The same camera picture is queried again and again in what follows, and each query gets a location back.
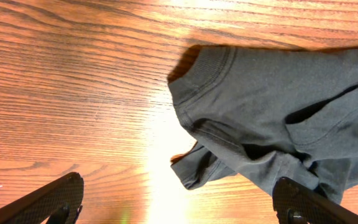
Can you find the black t-shirt white letters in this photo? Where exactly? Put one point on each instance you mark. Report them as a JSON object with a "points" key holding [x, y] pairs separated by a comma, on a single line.
{"points": [[267, 114]]}

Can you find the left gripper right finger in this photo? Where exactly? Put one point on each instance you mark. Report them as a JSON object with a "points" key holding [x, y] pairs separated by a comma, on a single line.
{"points": [[295, 203]]}

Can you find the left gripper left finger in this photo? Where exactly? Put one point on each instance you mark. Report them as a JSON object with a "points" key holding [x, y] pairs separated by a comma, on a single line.
{"points": [[57, 202]]}

